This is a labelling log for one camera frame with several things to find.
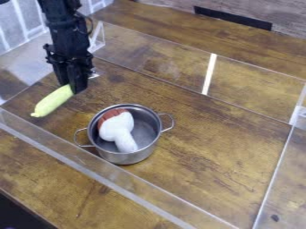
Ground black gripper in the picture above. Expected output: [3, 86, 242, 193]
[43, 21, 94, 94]

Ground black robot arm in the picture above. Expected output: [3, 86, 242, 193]
[38, 0, 94, 94]

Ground clear acrylic triangle stand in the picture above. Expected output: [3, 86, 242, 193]
[88, 21, 106, 53]

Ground plush mushroom toy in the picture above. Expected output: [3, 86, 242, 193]
[98, 108, 138, 153]

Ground stainless steel pot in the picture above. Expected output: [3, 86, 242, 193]
[74, 104, 175, 165]

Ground black cable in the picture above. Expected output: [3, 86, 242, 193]
[0, 0, 96, 36]

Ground black strip on wall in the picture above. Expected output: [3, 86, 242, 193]
[194, 6, 273, 30]

